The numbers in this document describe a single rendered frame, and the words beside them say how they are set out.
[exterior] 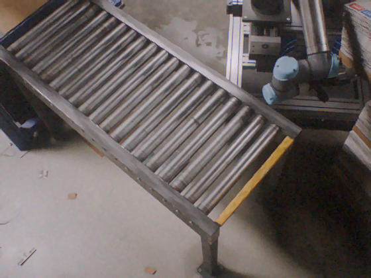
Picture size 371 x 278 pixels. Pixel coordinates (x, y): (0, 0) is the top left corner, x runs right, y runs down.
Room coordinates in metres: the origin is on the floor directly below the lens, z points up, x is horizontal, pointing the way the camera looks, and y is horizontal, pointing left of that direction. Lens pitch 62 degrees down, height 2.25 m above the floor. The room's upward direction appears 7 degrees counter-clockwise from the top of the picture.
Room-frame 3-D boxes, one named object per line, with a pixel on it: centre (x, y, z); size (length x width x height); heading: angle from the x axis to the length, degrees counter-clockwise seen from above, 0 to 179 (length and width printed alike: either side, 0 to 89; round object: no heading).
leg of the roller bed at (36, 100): (1.32, 0.79, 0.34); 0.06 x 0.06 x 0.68; 43
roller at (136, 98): (1.01, 0.17, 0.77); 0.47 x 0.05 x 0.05; 133
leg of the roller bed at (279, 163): (0.75, -0.41, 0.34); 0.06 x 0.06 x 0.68; 43
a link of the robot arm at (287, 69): (0.81, -0.36, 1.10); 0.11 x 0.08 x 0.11; 94
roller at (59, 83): (1.25, 0.39, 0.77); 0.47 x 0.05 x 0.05; 133
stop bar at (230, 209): (0.56, -0.23, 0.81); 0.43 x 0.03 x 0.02; 133
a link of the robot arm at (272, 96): (0.81, -0.34, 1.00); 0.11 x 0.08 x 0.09; 105
